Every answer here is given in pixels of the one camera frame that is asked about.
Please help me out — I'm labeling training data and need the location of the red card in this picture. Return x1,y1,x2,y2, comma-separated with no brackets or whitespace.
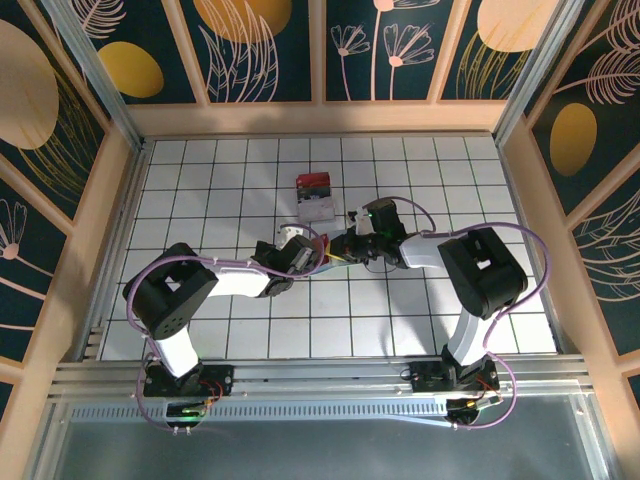
295,171,332,189

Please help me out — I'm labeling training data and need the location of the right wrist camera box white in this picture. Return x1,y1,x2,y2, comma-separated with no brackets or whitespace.
348,207,374,236

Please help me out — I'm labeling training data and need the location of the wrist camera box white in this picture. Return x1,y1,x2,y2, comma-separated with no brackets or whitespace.
348,207,374,236
276,223,309,246

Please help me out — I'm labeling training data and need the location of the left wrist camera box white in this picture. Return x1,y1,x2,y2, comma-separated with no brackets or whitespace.
276,223,309,246

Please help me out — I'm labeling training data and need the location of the aluminium mounting rail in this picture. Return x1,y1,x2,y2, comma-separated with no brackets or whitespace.
49,355,596,401

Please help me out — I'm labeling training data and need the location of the aluminium side rail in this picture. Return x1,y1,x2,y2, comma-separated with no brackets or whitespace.
495,137,569,357
74,139,154,362

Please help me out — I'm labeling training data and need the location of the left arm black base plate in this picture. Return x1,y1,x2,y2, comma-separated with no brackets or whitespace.
143,363,235,399

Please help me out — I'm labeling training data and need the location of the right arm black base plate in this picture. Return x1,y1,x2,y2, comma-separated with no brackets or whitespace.
408,359,501,396

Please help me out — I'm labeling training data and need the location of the slotted grey cable duct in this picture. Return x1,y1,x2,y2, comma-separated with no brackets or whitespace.
69,403,451,422

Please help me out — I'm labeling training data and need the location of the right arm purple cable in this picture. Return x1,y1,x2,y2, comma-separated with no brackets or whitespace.
392,196,551,432

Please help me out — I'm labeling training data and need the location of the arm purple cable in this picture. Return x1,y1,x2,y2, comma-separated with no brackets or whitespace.
123,224,326,432
392,196,551,432

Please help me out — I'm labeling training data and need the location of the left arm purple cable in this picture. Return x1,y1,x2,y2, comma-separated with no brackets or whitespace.
123,224,326,432

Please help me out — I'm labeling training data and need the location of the aluminium frame post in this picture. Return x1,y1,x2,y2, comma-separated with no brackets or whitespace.
42,0,146,151
492,0,587,147

